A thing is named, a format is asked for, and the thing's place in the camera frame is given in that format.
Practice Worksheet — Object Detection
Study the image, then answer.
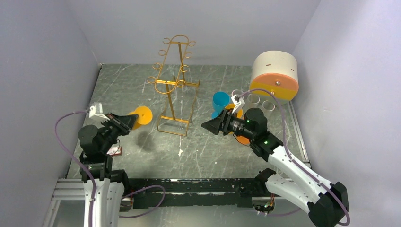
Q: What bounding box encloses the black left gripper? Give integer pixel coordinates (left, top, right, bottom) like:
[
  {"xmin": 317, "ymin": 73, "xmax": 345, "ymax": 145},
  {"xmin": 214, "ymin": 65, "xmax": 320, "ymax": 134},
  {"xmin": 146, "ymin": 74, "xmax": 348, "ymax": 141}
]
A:
[{"xmin": 99, "ymin": 112, "xmax": 139, "ymax": 153}]

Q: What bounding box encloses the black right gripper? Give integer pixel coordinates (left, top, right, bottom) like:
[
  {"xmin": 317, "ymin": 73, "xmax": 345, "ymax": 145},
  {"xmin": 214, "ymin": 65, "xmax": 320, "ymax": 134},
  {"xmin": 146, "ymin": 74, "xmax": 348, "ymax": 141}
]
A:
[{"xmin": 201, "ymin": 108, "xmax": 255, "ymax": 140}]

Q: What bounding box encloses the yellow wine glass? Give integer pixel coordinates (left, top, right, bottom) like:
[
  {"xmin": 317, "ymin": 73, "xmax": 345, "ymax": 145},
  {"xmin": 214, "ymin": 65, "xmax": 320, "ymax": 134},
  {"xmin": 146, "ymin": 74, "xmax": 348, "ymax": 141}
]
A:
[
  {"xmin": 128, "ymin": 106, "xmax": 153, "ymax": 130},
  {"xmin": 225, "ymin": 104, "xmax": 243, "ymax": 119}
]

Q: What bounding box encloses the blue wine glass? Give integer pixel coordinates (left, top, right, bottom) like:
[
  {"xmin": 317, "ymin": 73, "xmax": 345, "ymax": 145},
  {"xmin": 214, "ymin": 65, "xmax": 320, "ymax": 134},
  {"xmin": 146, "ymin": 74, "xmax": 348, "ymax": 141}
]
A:
[{"xmin": 211, "ymin": 91, "xmax": 230, "ymax": 119}]

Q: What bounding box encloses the orange wine glass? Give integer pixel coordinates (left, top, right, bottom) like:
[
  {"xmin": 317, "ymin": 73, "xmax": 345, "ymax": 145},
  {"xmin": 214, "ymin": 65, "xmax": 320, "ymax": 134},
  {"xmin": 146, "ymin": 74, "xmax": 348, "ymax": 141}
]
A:
[{"xmin": 233, "ymin": 134, "xmax": 250, "ymax": 146}]

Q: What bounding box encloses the clear wine glass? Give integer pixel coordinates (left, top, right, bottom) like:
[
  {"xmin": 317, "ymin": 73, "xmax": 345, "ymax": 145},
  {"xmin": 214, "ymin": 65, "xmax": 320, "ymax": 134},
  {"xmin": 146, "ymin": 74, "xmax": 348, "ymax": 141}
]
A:
[
  {"xmin": 231, "ymin": 89, "xmax": 244, "ymax": 97},
  {"xmin": 247, "ymin": 93, "xmax": 260, "ymax": 106},
  {"xmin": 261, "ymin": 100, "xmax": 275, "ymax": 117}
]

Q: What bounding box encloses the gold wire glass rack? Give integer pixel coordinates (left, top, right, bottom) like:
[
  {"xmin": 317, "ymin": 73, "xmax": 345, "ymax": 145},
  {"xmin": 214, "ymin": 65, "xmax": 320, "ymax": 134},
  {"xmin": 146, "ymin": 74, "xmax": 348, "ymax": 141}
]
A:
[{"xmin": 146, "ymin": 34, "xmax": 200, "ymax": 136}]

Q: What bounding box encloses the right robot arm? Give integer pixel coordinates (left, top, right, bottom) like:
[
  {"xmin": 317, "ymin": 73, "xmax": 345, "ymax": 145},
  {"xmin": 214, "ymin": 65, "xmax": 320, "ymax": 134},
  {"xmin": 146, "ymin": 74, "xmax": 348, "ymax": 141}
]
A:
[{"xmin": 201, "ymin": 108, "xmax": 350, "ymax": 227}]

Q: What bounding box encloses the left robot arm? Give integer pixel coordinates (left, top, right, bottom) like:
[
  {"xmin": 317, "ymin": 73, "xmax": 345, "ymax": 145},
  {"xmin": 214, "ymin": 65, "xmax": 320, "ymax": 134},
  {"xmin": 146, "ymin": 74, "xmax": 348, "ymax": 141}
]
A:
[{"xmin": 78, "ymin": 113, "xmax": 139, "ymax": 227}]

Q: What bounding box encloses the small red white box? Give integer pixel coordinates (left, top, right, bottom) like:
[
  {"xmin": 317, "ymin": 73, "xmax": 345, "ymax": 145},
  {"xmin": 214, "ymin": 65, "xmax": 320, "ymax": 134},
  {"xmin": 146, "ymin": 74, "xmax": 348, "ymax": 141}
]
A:
[{"xmin": 107, "ymin": 146, "xmax": 122, "ymax": 156}]

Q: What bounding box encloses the round beige drawer cabinet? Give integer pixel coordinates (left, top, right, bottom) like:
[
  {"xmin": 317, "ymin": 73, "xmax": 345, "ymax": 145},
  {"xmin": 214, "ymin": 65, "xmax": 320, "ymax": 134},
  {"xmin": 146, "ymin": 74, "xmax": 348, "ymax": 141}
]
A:
[{"xmin": 249, "ymin": 51, "xmax": 299, "ymax": 104}]

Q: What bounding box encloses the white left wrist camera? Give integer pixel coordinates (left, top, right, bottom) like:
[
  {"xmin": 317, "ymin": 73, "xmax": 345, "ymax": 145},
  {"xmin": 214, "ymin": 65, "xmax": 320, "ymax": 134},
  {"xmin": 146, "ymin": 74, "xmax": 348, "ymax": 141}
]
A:
[{"xmin": 88, "ymin": 102, "xmax": 106, "ymax": 122}]

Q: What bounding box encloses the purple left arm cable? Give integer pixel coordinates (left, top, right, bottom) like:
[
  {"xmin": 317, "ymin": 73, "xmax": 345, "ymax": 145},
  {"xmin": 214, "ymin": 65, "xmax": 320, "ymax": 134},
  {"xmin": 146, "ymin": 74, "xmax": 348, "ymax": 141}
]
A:
[{"xmin": 54, "ymin": 110, "xmax": 98, "ymax": 227}]

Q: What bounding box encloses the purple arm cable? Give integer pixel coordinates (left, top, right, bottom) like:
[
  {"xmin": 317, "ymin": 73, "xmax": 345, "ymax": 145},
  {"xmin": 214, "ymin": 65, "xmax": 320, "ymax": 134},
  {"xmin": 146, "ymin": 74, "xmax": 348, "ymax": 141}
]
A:
[
  {"xmin": 239, "ymin": 89, "xmax": 351, "ymax": 226},
  {"xmin": 54, "ymin": 110, "xmax": 98, "ymax": 227}
]

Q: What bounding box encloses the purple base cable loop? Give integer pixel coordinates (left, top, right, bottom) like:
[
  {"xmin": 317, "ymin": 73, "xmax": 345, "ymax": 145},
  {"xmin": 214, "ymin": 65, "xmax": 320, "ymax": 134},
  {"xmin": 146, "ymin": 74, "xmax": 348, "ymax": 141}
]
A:
[{"xmin": 118, "ymin": 184, "xmax": 166, "ymax": 219}]

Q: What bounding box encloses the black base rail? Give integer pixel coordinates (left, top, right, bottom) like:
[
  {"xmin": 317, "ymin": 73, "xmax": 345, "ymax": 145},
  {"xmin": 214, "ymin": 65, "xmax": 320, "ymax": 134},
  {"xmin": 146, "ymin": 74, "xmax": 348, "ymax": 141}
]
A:
[{"xmin": 125, "ymin": 178, "xmax": 271, "ymax": 209}]

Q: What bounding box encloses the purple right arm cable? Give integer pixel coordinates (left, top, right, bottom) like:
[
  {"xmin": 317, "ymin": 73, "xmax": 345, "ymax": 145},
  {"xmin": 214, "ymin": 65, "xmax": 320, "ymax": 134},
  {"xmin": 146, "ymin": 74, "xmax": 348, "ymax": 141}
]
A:
[{"xmin": 239, "ymin": 89, "xmax": 351, "ymax": 226}]

